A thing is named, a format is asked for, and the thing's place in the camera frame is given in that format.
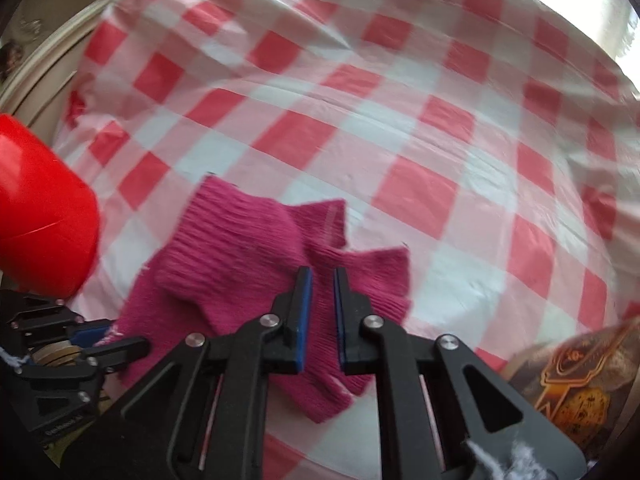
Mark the magenta knit glove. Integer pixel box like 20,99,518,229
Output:
112,174,413,426

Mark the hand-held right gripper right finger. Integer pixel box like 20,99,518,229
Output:
332,266,586,480

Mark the red plastic pot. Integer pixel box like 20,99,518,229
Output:
0,112,101,298

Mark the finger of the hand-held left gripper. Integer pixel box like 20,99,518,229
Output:
0,290,115,348
19,337,151,427

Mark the red white checked tablecloth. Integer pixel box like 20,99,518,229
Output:
50,0,640,480

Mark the glass jar of nuts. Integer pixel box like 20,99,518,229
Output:
500,317,638,461

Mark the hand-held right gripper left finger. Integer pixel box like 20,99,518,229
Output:
60,265,315,480

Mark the cream furniture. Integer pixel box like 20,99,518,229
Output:
0,0,131,131

